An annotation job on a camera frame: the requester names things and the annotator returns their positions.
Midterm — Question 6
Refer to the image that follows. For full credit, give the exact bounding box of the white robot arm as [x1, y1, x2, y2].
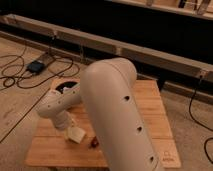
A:
[37, 58, 165, 171]

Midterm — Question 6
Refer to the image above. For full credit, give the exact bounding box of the black bowl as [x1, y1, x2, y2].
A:
[55, 81, 79, 94]

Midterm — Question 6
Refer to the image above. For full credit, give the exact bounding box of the brown oblong object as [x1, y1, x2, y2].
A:
[90, 137, 99, 148]

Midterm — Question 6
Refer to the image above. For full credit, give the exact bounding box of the blue power adapter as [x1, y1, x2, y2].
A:
[27, 61, 44, 73]

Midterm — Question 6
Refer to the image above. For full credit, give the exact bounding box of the wooden table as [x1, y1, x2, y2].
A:
[25, 80, 181, 171]

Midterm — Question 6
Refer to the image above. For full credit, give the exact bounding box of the metal frame rail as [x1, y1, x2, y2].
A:
[0, 14, 213, 83]

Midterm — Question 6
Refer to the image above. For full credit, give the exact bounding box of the black floor cable left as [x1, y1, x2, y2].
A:
[0, 44, 81, 90]

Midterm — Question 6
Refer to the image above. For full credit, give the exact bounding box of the black cable right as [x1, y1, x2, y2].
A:
[188, 75, 213, 166]

